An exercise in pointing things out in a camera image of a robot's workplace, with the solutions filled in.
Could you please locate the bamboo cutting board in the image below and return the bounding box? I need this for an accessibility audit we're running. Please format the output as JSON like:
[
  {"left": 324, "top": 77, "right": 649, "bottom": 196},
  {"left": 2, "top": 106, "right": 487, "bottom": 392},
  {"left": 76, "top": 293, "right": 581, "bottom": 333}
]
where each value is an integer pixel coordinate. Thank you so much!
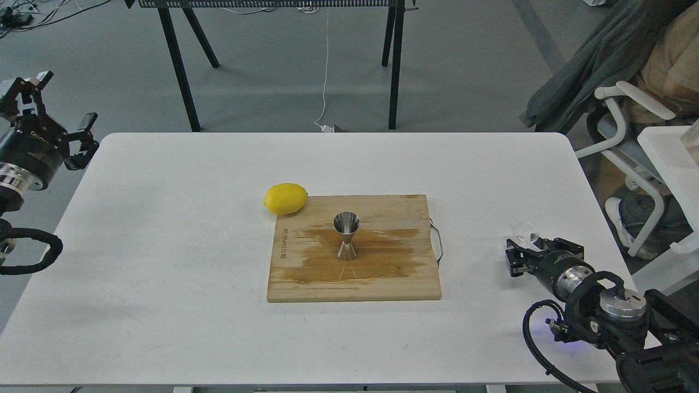
[{"left": 267, "top": 194, "right": 441, "bottom": 302}]

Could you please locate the grey office chair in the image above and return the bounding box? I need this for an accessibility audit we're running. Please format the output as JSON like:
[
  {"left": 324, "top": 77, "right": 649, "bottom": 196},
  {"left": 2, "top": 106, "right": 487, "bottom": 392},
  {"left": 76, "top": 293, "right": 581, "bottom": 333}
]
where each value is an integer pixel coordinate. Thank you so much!
[{"left": 575, "top": 81, "right": 675, "bottom": 257}]

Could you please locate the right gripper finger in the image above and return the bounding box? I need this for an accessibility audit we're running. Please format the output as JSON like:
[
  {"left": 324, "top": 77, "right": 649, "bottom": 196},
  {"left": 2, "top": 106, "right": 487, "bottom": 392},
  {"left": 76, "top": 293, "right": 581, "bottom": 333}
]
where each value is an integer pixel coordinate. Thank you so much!
[
  {"left": 505, "top": 238, "right": 544, "bottom": 278},
  {"left": 538, "top": 238, "right": 584, "bottom": 259}
]

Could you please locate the small clear measuring cup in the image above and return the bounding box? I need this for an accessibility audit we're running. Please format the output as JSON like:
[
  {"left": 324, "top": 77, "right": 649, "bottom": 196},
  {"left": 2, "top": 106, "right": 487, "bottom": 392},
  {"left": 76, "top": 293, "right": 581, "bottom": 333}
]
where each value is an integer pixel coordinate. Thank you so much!
[{"left": 510, "top": 222, "right": 540, "bottom": 248}]

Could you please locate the steel double jigger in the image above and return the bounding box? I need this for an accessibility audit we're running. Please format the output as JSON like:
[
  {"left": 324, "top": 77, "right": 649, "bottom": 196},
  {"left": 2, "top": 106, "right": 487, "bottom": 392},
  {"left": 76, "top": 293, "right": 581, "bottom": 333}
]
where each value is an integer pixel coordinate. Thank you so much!
[{"left": 334, "top": 211, "right": 360, "bottom": 261}]

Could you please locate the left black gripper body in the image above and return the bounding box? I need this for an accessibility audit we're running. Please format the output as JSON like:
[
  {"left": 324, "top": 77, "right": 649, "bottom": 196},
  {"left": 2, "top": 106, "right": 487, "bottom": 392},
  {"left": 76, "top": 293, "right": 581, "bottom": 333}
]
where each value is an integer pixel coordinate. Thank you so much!
[{"left": 2, "top": 123, "right": 68, "bottom": 192}]

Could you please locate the black metal frame table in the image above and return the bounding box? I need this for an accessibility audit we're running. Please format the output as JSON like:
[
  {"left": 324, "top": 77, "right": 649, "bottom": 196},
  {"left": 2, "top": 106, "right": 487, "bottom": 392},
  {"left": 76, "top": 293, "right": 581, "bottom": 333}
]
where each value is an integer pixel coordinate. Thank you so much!
[{"left": 125, "top": 1, "right": 419, "bottom": 132}]

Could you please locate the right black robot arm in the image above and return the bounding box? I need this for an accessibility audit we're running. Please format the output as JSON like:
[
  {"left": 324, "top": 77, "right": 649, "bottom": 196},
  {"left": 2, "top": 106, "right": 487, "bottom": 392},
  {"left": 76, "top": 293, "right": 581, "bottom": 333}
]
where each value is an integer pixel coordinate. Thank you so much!
[{"left": 505, "top": 238, "right": 698, "bottom": 392}]

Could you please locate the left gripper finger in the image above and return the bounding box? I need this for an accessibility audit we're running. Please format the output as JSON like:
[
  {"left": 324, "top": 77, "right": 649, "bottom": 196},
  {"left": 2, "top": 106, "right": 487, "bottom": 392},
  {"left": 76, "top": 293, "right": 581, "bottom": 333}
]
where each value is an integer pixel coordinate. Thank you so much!
[
  {"left": 1, "top": 70, "right": 54, "bottom": 134},
  {"left": 60, "top": 112, "right": 99, "bottom": 171}
]

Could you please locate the person in grey clothes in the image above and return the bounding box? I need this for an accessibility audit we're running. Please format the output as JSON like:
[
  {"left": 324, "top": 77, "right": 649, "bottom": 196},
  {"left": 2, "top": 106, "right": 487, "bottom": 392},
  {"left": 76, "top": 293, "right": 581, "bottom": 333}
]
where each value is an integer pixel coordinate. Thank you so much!
[{"left": 520, "top": 1, "right": 697, "bottom": 138}]

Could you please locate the white hanging cable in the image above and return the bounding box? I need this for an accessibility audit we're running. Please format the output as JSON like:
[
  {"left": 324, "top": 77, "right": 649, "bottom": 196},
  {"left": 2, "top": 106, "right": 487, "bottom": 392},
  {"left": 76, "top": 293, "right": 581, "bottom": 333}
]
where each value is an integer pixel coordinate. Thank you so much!
[{"left": 313, "top": 8, "right": 335, "bottom": 133}]

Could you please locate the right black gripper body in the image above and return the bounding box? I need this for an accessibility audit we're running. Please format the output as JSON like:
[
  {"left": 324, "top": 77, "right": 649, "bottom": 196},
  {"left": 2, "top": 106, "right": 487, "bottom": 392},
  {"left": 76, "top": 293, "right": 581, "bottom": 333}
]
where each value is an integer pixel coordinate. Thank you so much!
[{"left": 528, "top": 249, "right": 596, "bottom": 302}]

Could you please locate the yellow lemon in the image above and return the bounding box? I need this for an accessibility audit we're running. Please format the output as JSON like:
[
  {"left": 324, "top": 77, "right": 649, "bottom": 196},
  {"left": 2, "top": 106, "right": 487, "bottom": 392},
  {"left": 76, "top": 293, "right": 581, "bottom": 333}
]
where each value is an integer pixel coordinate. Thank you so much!
[{"left": 263, "top": 182, "right": 308, "bottom": 216}]

